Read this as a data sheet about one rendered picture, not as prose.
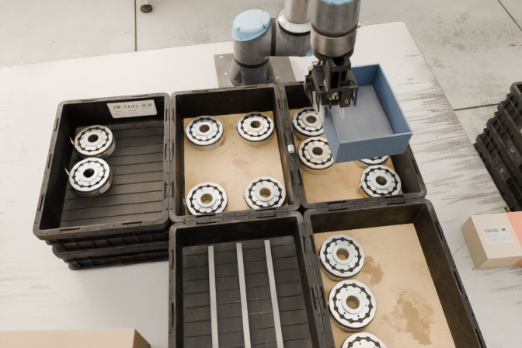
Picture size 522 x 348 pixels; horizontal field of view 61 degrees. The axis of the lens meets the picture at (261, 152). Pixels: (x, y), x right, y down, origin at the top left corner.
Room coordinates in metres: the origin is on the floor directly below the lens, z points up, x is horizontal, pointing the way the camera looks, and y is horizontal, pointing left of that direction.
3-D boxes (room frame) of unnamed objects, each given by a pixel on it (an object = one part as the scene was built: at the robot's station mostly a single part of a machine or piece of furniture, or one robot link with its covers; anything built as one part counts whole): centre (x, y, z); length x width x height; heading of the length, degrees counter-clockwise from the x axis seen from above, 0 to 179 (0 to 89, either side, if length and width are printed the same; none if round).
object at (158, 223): (0.61, 0.38, 0.92); 0.40 x 0.30 x 0.02; 6
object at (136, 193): (0.61, 0.38, 0.87); 0.40 x 0.30 x 0.11; 6
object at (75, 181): (0.61, 0.44, 0.86); 0.10 x 0.10 x 0.01
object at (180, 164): (0.65, 0.08, 0.87); 0.40 x 0.30 x 0.11; 6
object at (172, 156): (0.65, 0.08, 0.92); 0.40 x 0.30 x 0.02; 6
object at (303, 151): (0.67, -0.15, 0.86); 0.10 x 0.10 x 0.01
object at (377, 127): (0.61, -0.21, 1.11); 0.20 x 0.15 x 0.07; 10
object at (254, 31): (1.08, 0.02, 0.91); 0.13 x 0.12 x 0.14; 90
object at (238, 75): (1.07, 0.03, 0.80); 0.15 x 0.15 x 0.10
